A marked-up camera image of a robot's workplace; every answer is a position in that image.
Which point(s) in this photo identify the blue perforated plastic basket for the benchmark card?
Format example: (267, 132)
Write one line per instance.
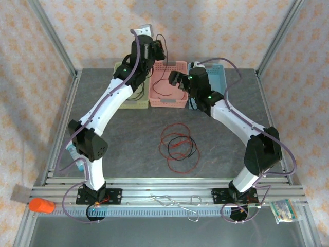
(218, 77)

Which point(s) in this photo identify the grey tape patch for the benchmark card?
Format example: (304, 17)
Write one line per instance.
(20, 194)

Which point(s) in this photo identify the aluminium extrusion beam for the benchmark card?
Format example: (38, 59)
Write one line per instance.
(164, 181)
(164, 194)

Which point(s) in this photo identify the aluminium frame post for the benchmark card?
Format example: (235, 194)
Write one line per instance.
(52, 33)
(281, 33)

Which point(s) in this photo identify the aluminium side frame rail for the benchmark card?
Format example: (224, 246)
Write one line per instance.
(270, 115)
(63, 115)

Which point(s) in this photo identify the green perforated plastic basket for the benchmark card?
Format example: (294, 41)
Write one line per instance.
(136, 104)

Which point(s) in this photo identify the orange plastic object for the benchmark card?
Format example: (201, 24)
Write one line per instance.
(41, 205)

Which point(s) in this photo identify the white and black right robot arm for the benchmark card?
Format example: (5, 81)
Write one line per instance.
(231, 118)

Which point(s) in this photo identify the pink perforated plastic basket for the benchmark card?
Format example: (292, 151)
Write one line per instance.
(167, 103)

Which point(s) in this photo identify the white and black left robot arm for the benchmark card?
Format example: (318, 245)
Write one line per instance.
(108, 108)

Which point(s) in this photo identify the blue and white packet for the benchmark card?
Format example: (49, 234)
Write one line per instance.
(72, 153)

